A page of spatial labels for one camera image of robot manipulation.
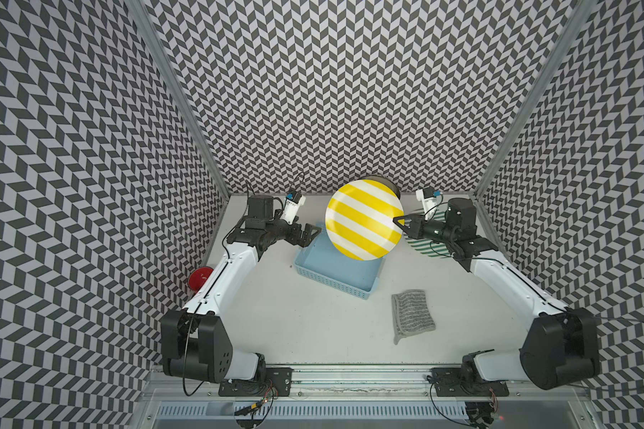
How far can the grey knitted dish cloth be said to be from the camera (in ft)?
2.70

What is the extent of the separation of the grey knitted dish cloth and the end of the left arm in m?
0.36

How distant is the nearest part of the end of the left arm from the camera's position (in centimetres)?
59
